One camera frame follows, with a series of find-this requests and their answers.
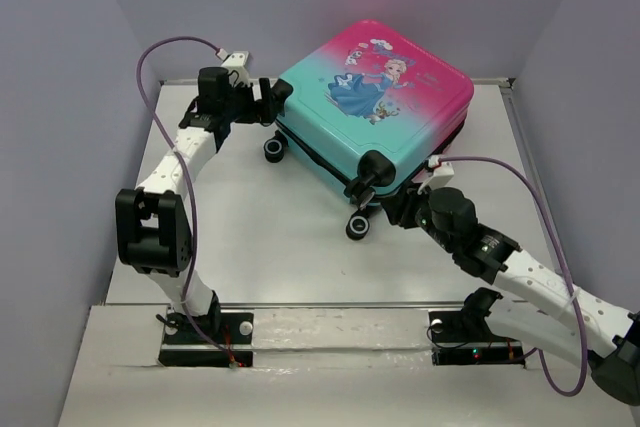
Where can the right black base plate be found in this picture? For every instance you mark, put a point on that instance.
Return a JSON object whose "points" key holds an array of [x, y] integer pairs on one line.
{"points": [[459, 340]]}

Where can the metal rail strip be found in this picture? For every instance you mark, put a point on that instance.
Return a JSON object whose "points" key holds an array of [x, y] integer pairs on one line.
{"points": [[429, 305]]}

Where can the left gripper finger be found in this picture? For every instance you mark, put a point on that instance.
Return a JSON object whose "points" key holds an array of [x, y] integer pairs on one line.
{"points": [[265, 111], [265, 89]]}

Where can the pink and teal suitcase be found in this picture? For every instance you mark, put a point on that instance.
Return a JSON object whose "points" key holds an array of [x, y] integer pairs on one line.
{"points": [[367, 109]]}

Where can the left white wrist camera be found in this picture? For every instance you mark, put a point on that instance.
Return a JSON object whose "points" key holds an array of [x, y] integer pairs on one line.
{"points": [[237, 65]]}

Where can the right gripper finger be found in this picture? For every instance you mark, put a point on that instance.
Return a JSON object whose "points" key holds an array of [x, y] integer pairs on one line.
{"points": [[397, 212], [418, 191]]}

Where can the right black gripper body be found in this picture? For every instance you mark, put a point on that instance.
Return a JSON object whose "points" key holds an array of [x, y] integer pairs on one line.
{"points": [[420, 215]]}

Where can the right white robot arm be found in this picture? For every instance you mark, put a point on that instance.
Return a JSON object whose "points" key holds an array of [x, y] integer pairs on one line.
{"points": [[571, 323]]}

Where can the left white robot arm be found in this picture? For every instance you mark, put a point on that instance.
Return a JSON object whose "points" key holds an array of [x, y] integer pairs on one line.
{"points": [[156, 222]]}

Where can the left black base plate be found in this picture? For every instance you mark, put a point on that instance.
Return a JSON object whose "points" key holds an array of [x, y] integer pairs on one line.
{"points": [[230, 347]]}

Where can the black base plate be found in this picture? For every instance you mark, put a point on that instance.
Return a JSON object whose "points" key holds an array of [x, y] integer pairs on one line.
{"points": [[230, 347], [459, 340]]}

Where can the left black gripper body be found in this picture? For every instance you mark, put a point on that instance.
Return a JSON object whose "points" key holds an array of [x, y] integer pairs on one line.
{"points": [[240, 105]]}

